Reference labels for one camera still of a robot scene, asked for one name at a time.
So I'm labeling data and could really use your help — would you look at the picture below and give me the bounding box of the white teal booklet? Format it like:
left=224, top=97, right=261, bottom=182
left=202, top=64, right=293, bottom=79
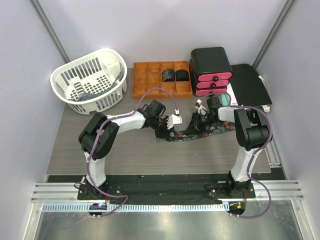
left=221, top=83, right=271, bottom=112

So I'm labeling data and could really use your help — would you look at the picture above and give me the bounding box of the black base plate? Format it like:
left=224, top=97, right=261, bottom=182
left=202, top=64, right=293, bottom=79
left=74, top=174, right=256, bottom=203

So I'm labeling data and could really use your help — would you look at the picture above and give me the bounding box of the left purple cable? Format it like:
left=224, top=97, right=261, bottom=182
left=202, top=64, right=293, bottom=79
left=86, top=87, right=181, bottom=218

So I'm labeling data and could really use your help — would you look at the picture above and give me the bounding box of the orange compartment tray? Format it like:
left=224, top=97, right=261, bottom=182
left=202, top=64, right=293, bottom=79
left=132, top=61, right=193, bottom=100

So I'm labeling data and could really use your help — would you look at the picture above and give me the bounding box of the rolled dark patterned tie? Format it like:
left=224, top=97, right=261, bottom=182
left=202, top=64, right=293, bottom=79
left=162, top=68, right=176, bottom=82

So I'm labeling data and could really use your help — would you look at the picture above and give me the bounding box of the purple cable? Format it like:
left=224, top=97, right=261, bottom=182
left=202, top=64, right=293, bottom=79
left=86, top=87, right=181, bottom=218
left=201, top=91, right=274, bottom=220

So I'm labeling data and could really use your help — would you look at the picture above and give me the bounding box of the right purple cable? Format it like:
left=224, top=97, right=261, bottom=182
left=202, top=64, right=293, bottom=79
left=201, top=91, right=274, bottom=220

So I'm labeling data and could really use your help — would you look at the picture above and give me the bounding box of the rolled black tie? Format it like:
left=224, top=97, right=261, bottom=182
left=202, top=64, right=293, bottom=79
left=175, top=69, right=189, bottom=82

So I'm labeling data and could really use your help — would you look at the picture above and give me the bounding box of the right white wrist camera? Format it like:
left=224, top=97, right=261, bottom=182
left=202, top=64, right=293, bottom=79
left=195, top=99, right=207, bottom=116

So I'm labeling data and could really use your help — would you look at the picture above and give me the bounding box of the aluminium frame rail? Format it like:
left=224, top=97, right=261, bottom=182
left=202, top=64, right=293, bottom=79
left=31, top=182, right=81, bottom=202

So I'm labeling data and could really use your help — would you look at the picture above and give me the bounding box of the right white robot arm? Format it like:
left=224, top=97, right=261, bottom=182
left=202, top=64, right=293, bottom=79
left=184, top=96, right=273, bottom=198

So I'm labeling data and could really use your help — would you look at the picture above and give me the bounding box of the white slotted cable duct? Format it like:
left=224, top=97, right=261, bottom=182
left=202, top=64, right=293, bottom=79
left=42, top=202, right=230, bottom=213

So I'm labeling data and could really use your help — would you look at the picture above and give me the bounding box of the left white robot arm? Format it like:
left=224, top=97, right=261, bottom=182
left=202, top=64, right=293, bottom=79
left=78, top=100, right=174, bottom=200

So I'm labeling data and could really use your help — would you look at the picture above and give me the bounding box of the blue patterned tie in basket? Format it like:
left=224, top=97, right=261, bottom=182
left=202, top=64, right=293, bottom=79
left=77, top=71, right=124, bottom=102

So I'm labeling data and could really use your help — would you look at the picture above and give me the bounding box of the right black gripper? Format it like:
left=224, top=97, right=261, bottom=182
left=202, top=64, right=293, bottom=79
left=184, top=111, right=218, bottom=136

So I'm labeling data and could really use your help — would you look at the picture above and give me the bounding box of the black folder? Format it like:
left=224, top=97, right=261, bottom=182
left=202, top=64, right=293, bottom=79
left=229, top=63, right=273, bottom=107

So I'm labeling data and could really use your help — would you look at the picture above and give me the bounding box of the black pink drawer unit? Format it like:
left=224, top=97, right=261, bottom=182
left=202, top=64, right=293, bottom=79
left=189, top=46, right=233, bottom=97

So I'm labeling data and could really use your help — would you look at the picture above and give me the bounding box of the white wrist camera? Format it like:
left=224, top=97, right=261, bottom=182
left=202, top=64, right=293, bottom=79
left=195, top=99, right=207, bottom=116
left=166, top=109, right=183, bottom=130

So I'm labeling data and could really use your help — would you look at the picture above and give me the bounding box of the floral navy tie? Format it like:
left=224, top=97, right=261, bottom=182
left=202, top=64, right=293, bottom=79
left=166, top=121, right=236, bottom=142

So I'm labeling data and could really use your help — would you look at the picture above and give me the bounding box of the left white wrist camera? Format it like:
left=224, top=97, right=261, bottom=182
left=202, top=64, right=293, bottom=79
left=166, top=109, right=183, bottom=130

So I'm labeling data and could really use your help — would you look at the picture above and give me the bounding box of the white plastic basket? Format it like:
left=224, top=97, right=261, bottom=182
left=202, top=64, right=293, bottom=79
left=50, top=48, right=128, bottom=115

